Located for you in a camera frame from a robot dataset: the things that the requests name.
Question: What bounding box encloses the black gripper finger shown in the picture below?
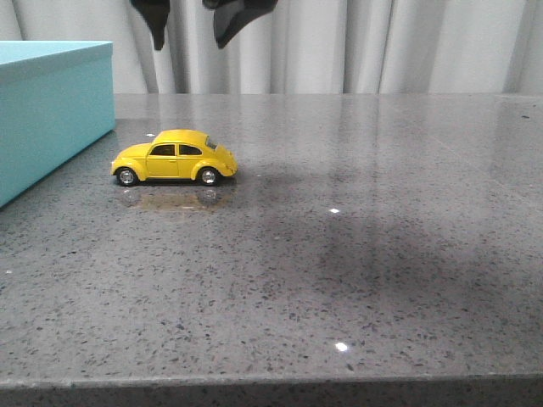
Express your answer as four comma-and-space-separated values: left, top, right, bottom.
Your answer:
130, 0, 170, 51
202, 0, 277, 49

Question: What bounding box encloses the yellow toy beetle car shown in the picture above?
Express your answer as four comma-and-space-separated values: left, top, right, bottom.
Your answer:
110, 129, 238, 187

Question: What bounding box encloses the light blue open box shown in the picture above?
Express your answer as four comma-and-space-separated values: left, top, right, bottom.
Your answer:
1, 41, 115, 204

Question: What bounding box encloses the white pleated curtain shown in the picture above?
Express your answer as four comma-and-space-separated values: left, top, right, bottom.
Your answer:
1, 1, 542, 94

